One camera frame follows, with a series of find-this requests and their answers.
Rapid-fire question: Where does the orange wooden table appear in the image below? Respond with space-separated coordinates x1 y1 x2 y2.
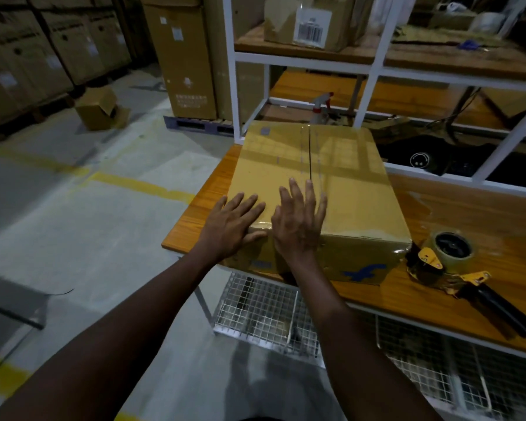
162 143 526 358

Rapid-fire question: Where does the wall of stacked cartons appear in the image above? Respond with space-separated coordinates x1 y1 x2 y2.
0 0 154 132

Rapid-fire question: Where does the person's right hand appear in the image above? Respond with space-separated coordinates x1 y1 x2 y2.
271 177 328 264

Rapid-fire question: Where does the yellow black tape dispenser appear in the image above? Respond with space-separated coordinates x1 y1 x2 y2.
405 243 526 339

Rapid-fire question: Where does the white wire mesh shelf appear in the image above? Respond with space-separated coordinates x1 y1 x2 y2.
212 270 526 421

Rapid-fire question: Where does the clear packing tape roll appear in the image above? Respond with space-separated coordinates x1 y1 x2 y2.
423 231 476 275

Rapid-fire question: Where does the wooden shelf board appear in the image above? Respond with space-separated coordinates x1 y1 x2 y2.
234 23 526 82

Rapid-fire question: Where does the tall labelled cardboard box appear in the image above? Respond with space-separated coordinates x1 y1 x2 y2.
142 4 218 121

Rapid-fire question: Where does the yellow cardboard box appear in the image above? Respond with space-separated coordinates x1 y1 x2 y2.
221 121 414 287

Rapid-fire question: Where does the black round-logo device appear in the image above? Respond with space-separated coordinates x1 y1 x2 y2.
387 137 448 176

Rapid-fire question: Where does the person's right forearm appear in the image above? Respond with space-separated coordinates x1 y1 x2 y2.
289 258 444 421

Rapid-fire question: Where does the white spray bottle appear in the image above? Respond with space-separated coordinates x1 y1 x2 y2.
310 91 335 126

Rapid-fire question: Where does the person's left forearm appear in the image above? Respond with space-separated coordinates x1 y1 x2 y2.
0 254 216 421

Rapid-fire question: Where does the blue pallet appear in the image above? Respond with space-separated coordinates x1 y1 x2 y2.
163 116 236 137

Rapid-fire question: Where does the person's left hand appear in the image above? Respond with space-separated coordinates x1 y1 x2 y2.
199 192 268 261

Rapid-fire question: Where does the dark-legged table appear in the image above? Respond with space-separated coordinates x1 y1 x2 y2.
0 271 73 382

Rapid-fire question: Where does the white metal shelf frame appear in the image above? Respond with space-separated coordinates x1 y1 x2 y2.
221 0 526 199

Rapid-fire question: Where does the taped box with barcode label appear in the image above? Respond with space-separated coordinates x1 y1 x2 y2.
262 0 376 53

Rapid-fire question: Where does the flattened cardboard sheet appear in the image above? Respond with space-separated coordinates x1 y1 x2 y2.
392 26 509 49

